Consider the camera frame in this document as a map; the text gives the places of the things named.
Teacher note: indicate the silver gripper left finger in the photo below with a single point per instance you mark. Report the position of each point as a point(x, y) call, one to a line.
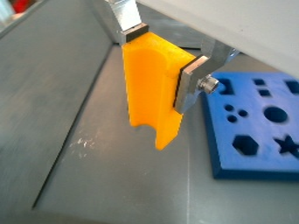
point(133, 27)

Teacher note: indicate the yellow arch block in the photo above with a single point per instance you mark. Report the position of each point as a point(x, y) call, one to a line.
point(153, 64)

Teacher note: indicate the blue foam shape board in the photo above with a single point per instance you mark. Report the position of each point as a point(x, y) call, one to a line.
point(252, 116)

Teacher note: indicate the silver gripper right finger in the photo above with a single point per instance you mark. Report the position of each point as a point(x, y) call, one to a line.
point(196, 78)

